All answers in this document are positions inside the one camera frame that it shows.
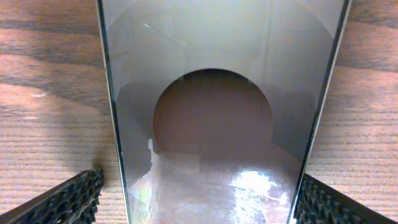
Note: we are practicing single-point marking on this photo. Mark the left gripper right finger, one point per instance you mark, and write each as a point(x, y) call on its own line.
point(318, 203)

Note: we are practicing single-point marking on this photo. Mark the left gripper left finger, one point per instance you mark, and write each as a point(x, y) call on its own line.
point(74, 201)

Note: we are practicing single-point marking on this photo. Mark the Galaxy S25 Ultra smartphone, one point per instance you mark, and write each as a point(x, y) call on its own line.
point(215, 103)

